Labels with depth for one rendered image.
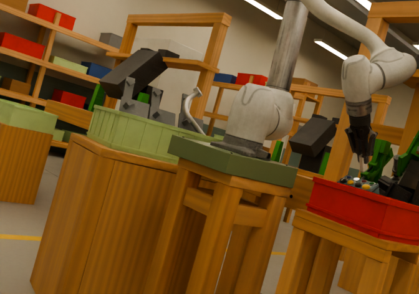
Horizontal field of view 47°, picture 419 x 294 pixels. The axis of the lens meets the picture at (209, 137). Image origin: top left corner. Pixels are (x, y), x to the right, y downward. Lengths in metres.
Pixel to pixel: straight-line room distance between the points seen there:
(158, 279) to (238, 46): 9.34
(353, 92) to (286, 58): 0.39
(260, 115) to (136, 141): 0.64
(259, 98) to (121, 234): 0.87
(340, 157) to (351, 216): 1.20
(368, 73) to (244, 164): 0.53
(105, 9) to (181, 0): 1.71
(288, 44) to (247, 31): 9.14
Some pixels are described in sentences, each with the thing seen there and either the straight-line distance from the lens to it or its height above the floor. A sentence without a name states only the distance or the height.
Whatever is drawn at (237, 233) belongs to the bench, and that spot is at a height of 0.55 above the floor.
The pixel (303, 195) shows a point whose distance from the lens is 2.09.
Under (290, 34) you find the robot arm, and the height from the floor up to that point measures 1.45.
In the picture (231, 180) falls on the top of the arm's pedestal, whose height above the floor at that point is 0.83.
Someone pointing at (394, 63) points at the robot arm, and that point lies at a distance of 1.82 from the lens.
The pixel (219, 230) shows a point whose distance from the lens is 1.68.
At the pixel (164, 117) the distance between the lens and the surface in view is 2.53.
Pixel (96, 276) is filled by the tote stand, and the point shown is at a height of 0.24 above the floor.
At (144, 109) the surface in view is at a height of 1.00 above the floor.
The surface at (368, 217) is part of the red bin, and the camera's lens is 1.53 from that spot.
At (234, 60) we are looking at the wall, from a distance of 10.90.
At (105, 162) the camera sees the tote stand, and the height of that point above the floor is 0.73.
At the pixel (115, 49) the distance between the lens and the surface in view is 8.34.
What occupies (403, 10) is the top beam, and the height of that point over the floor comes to 1.89.
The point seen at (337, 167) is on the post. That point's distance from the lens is 2.74.
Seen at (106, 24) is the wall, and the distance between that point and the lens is 8.98.
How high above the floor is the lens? 0.94
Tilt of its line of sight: level
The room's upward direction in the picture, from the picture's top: 16 degrees clockwise
